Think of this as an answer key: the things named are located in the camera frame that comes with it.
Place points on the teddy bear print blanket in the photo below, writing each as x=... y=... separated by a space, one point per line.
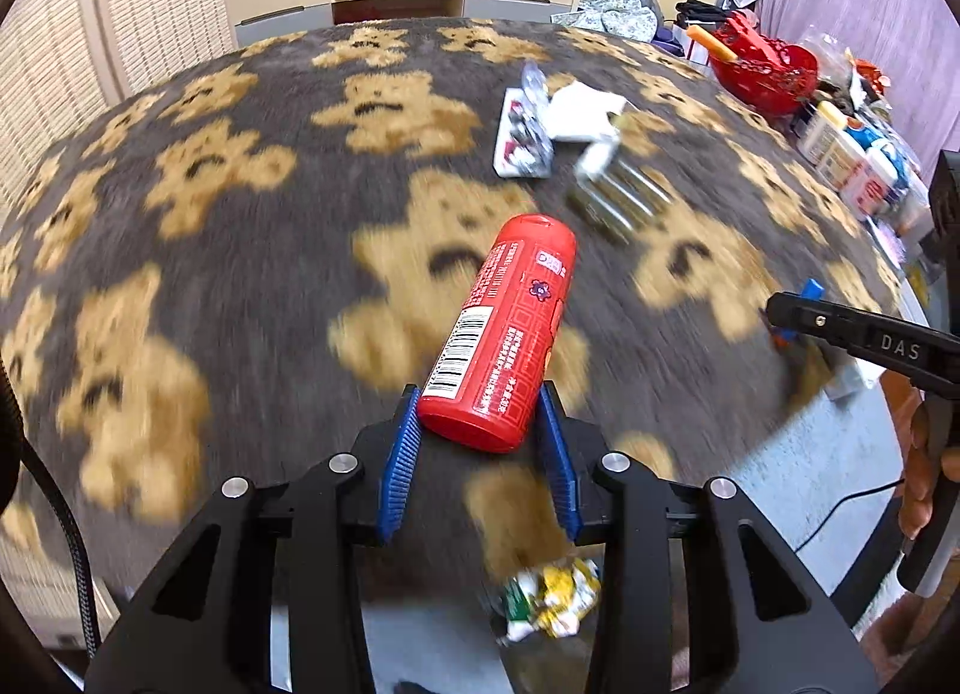
x=262 y=289

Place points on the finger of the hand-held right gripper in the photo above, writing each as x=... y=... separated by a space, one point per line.
x=862 y=334

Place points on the small white bottle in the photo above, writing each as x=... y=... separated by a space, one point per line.
x=844 y=162

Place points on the blue snack bag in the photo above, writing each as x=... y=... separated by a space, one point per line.
x=874 y=139

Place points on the red plastic bottle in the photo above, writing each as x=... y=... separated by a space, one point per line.
x=502 y=334

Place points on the pink label white bottle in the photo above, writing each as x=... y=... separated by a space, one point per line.
x=870 y=188

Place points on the yellow cap white bottle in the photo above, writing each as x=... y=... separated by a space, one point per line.
x=821 y=139

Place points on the orange stick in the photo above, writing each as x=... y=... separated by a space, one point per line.
x=712 y=43

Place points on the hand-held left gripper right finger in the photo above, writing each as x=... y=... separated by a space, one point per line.
x=559 y=469

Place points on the woven folding screen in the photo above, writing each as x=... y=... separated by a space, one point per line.
x=112 y=27

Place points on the camouflage cloth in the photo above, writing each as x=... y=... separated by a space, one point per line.
x=615 y=12

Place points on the black handbag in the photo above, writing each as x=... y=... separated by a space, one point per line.
x=701 y=12

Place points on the silver blue blister pack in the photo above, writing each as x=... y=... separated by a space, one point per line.
x=521 y=139

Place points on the yellow wrapper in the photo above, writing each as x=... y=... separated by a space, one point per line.
x=559 y=589

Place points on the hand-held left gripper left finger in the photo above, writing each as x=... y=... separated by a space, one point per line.
x=397 y=469

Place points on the white crumpled paper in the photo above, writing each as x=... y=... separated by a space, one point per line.
x=581 y=109

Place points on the clear plastic bag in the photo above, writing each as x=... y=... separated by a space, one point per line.
x=622 y=195

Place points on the person's right hand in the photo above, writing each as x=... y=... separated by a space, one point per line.
x=913 y=499

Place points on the red plastic basket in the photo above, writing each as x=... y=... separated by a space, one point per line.
x=757 y=75

